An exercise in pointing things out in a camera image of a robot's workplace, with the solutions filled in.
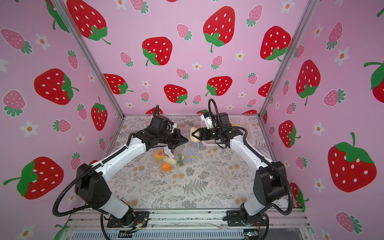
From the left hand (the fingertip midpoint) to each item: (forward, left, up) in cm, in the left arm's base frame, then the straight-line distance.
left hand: (190, 139), depth 77 cm
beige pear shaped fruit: (+1, -1, 0) cm, 2 cm away
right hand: (+5, -2, -1) cm, 5 cm away
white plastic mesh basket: (+26, -39, -14) cm, 49 cm away
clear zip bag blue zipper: (-2, +2, -5) cm, 6 cm away
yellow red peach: (+1, +20, -17) cm, 26 cm away
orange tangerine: (-7, +15, -18) cm, 24 cm away
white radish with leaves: (-4, +6, -12) cm, 14 cm away
